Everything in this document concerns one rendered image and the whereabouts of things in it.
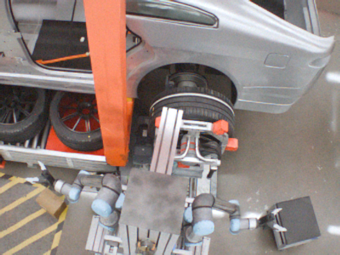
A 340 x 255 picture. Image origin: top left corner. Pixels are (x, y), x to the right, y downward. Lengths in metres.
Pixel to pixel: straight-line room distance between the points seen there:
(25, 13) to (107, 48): 2.06
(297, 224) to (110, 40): 2.41
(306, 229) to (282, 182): 0.67
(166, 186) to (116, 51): 0.71
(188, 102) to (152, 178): 1.25
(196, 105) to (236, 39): 0.56
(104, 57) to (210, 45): 0.91
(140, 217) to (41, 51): 2.33
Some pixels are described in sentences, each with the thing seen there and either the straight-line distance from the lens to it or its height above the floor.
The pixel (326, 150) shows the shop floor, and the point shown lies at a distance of 4.43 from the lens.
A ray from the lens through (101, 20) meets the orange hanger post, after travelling 1.82.
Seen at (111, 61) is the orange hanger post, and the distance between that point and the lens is 2.05.
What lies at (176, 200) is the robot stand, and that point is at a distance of 1.66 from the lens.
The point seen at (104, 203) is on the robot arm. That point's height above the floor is 1.46.
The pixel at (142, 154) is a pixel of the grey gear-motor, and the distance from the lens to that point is 3.49.
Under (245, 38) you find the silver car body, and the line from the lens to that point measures 2.67.
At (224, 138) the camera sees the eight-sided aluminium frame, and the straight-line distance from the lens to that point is 2.96.
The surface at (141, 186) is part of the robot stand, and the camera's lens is 1.67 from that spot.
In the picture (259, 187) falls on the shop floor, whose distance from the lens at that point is 3.99.
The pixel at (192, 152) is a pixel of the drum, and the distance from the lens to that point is 2.96.
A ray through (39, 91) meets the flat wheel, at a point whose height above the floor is 0.50.
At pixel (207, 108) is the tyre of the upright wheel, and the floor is 1.17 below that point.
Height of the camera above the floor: 3.61
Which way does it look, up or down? 63 degrees down
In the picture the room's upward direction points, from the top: 10 degrees clockwise
